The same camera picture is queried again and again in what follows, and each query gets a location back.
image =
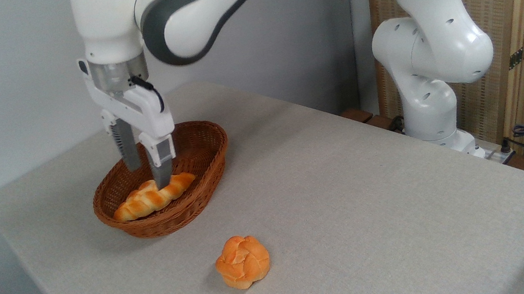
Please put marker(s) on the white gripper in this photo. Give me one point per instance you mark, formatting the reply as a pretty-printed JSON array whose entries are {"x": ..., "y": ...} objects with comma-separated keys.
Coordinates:
[{"x": 146, "y": 114}]

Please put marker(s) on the brown wicker basket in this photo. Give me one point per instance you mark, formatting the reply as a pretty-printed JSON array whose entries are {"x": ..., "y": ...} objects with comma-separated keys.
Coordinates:
[{"x": 195, "y": 176}]

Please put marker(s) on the long braided bread loaf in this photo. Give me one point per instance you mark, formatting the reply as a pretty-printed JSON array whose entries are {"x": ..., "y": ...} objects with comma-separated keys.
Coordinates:
[{"x": 148, "y": 202}]

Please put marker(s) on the metal screen hinge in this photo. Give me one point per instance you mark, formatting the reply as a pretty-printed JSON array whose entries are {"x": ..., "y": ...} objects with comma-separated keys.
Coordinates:
[{"x": 523, "y": 53}]

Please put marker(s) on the round knotted bread roll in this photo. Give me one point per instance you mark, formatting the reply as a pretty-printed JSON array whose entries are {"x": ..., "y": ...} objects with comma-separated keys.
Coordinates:
[{"x": 242, "y": 262}]

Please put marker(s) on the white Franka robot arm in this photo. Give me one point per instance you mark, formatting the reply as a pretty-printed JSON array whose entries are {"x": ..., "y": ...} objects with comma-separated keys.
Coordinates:
[{"x": 432, "y": 54}]

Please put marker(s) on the brown wooden base block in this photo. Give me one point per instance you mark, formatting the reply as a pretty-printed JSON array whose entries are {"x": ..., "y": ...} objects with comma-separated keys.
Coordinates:
[{"x": 364, "y": 117}]

